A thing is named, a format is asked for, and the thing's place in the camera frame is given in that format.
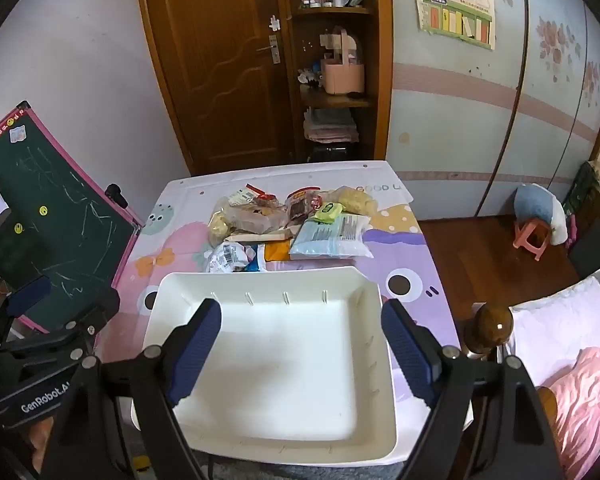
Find blue plush pillow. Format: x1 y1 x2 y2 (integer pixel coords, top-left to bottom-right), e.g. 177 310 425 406
514 183 568 246

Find white crumpled snack packet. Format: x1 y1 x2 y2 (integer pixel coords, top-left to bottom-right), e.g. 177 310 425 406
205 241 258 273

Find small green packet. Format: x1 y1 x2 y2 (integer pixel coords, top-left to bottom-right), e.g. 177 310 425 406
312 201 345 223

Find round wooden bed post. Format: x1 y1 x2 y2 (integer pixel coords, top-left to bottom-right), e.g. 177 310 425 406
462 302 515 361

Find clear bag of brown pastries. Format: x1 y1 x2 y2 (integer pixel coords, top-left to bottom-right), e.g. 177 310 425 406
225 200 291 233

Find orange blue snack packet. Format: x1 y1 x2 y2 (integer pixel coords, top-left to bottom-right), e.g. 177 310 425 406
250 240 293 272

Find small yellow snack bag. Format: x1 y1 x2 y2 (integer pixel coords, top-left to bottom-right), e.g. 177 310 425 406
207 210 231 247

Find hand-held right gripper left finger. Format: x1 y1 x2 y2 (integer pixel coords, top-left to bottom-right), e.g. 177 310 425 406
40 298 223 480

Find cartoon printed tablecloth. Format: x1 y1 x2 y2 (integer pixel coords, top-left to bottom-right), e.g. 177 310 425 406
92 160 476 461

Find metal door handle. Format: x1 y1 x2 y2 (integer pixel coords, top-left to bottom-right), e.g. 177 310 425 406
256 34 282 65

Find wooden bed footboard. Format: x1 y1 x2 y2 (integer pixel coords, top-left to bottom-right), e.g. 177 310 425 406
535 385 561 436

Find stack of folded cloths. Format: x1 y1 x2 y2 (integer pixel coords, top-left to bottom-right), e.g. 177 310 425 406
302 106 359 143

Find white plastic tray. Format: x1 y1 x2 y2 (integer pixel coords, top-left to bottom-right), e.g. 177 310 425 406
131 266 398 465

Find black clamp knob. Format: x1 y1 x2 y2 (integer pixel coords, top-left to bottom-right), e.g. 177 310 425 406
105 183 131 211

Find brown wooden shelf unit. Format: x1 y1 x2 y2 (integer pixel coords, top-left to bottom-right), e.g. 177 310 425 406
275 0 393 163

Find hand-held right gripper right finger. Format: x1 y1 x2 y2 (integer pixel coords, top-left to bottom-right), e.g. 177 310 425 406
381 299 568 480

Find small red white packet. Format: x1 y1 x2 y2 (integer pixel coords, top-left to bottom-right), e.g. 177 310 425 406
228 183 276 208

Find white pillow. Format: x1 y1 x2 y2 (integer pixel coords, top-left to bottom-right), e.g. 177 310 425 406
510 275 600 386

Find pink blanket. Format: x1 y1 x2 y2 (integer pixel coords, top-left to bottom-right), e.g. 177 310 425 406
547 345 600 480

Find pink plastic stool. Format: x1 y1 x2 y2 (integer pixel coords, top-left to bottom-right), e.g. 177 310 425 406
514 218 551 261

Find floral wardrobe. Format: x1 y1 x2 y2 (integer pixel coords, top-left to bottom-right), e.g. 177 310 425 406
385 0 600 221

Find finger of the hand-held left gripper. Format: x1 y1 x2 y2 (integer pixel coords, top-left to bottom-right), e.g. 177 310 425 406
5 275 53 321
10 287 122 361

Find pink storage basket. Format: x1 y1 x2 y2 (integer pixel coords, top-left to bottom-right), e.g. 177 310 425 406
320 30 367 97

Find green chalkboard with pink frame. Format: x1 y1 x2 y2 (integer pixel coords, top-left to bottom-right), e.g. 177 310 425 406
0 101 143 336

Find brown wooden door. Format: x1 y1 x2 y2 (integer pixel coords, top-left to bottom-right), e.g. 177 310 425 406
134 0 296 176

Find wall poster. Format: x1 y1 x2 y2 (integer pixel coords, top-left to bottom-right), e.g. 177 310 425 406
411 0 497 51

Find red clear date snack packet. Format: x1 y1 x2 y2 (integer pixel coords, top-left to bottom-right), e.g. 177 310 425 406
285 186 326 224

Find clear bag of yellow snacks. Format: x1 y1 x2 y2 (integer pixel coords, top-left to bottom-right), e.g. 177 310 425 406
330 186 379 217

